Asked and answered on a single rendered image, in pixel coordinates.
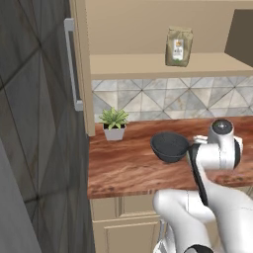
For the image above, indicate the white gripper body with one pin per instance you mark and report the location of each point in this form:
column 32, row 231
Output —
column 200, row 139

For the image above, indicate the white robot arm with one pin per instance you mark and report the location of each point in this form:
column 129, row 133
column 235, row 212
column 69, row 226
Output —
column 227, row 210

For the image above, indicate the black mixing bowl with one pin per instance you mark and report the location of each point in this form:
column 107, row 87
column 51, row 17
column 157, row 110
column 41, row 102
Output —
column 169, row 148

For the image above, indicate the dark grey patterned fridge door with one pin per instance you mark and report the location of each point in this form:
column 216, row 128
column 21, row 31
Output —
column 36, row 115

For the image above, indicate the green plant in white pot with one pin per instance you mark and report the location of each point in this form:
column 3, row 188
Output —
column 114, row 123

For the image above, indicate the beige drawer front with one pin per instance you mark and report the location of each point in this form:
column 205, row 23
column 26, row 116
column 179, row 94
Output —
column 136, row 205

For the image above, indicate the tan paper bag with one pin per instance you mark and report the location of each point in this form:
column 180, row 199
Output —
column 179, row 46

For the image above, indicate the beige cupboard door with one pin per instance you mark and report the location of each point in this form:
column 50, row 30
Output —
column 128, row 235

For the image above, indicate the beige tall side panel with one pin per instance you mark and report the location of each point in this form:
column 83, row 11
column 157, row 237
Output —
column 84, row 66

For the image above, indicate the beige wall shelf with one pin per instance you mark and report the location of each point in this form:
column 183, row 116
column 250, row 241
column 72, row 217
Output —
column 131, row 66

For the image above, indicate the brown wall cupboard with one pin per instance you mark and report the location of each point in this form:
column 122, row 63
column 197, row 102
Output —
column 242, row 36

